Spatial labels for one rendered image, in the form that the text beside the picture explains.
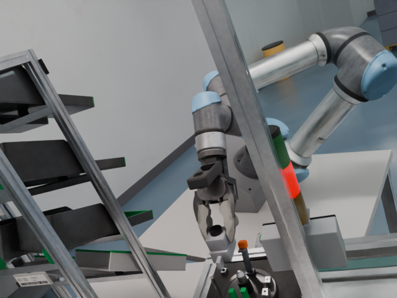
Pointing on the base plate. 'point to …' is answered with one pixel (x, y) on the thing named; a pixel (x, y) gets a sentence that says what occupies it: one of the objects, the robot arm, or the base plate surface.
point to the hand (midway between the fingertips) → (217, 238)
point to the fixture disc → (257, 281)
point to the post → (257, 140)
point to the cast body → (220, 246)
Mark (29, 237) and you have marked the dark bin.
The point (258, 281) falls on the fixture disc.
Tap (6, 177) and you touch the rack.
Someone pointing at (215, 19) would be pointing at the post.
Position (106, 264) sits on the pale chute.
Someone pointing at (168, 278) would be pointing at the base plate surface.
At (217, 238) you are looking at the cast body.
